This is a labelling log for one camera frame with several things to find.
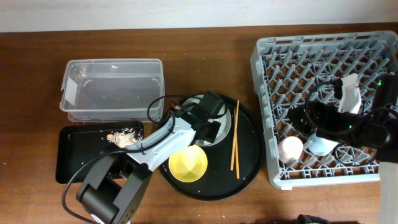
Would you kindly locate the grey plate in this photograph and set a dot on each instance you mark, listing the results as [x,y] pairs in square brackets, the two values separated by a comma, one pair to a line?
[225,122]

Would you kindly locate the pink cup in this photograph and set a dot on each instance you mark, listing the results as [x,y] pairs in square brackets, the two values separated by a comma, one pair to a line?
[290,148]

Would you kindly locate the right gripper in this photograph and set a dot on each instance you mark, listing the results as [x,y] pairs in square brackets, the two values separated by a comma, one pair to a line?
[327,114]

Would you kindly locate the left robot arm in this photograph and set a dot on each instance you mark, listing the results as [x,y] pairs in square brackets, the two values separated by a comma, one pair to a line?
[118,178]

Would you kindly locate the grey dishwasher rack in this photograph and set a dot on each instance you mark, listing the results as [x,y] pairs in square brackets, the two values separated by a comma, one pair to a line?
[285,69]

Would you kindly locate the clear plastic waste bin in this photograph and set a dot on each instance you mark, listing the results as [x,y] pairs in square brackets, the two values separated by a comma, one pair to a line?
[96,90]

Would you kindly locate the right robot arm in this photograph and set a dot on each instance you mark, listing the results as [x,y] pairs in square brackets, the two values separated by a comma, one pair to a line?
[376,129]

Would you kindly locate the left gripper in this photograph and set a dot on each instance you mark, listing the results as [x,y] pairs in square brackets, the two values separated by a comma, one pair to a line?
[212,134]

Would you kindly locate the black rectangular tray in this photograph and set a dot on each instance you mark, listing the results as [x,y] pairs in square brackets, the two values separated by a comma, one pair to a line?
[77,145]

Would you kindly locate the gold candy wrapper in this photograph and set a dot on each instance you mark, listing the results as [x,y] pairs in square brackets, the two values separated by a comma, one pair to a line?
[175,106]

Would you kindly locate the light blue cup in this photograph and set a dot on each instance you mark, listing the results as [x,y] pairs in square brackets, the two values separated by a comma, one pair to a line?
[320,146]

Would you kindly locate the wooden chopstick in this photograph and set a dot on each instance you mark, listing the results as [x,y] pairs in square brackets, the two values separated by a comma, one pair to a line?
[233,156]
[236,149]

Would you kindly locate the yellow bowl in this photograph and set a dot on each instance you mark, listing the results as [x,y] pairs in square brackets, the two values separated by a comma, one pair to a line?
[189,164]

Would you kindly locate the food scraps pile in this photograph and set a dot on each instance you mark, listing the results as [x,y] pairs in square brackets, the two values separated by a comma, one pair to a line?
[124,137]

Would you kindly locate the round black tray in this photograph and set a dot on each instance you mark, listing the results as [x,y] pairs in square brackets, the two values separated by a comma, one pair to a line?
[219,182]

